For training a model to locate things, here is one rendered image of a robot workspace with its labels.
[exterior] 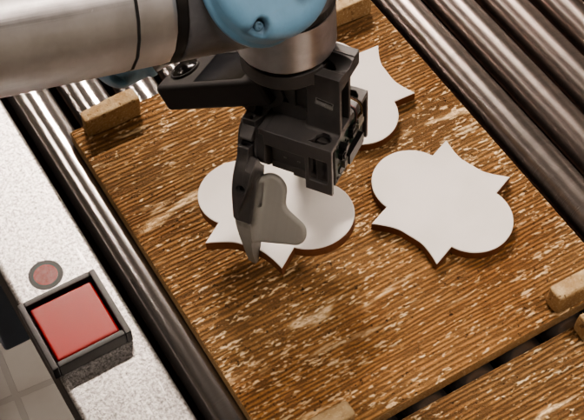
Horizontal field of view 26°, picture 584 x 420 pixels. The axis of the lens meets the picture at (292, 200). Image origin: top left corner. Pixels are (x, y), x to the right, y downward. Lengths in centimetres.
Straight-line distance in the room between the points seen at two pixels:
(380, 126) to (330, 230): 19
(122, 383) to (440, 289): 29
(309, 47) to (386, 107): 36
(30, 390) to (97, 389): 106
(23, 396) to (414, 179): 113
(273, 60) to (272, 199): 15
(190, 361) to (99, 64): 50
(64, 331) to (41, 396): 104
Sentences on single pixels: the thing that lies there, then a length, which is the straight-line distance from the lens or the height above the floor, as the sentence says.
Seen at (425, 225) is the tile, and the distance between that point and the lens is 116.
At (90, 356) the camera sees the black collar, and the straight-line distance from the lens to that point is 112.
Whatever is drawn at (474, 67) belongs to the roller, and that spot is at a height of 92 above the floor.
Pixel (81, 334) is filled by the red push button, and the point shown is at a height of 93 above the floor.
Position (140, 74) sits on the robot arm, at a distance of 81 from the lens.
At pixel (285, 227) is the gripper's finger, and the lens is 102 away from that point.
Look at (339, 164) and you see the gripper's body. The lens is 98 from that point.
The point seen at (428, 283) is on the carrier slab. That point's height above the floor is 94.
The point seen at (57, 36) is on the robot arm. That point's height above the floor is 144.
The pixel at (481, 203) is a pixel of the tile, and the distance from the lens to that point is 118.
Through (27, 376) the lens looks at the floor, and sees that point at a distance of 219.
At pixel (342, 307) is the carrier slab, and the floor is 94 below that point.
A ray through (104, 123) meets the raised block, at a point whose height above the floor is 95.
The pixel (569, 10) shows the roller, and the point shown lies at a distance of 140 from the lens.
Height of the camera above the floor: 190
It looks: 54 degrees down
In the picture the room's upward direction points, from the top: straight up
